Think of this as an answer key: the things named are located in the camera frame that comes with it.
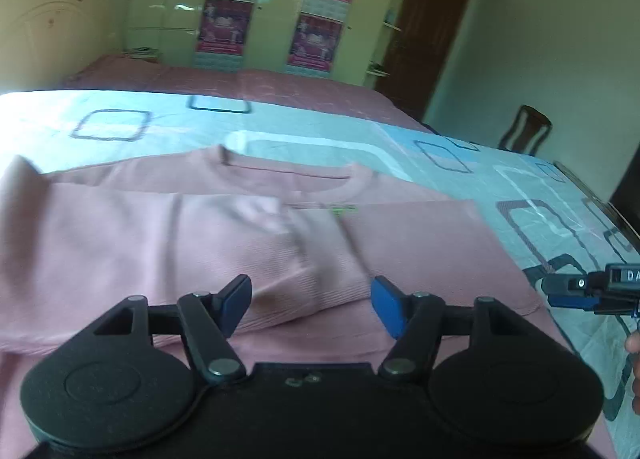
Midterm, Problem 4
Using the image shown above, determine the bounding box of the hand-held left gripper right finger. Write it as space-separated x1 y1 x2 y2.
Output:
371 275 528 381

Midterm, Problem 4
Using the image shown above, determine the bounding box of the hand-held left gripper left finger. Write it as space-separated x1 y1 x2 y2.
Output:
92 274 252 382

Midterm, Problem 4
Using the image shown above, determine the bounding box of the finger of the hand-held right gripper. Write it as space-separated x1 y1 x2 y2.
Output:
542 273 609 310

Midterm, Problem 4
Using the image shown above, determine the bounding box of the pink ribbed sweater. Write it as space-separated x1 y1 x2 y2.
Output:
0 146 546 459

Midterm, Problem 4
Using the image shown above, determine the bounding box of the person's right hand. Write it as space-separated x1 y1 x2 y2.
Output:
625 331 640 421

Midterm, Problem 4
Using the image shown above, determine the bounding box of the dark wooden chair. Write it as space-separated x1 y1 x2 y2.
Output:
497 105 554 156

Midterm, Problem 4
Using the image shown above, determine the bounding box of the light blue printed blanket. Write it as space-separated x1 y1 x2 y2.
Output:
0 89 640 437

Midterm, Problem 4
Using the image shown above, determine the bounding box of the pink bed sheet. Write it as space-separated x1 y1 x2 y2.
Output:
60 53 436 135

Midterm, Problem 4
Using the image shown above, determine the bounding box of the pink pillow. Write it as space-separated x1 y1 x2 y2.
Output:
67 54 173 89

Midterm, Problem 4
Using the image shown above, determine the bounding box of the dark brown wooden door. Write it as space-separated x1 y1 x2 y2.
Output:
375 0 473 124

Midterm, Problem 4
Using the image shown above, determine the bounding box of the cream corner shelf unit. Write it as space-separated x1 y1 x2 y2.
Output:
367 0 419 78

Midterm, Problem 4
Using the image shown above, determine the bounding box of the cream bed headboard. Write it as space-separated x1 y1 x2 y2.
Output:
0 0 112 96

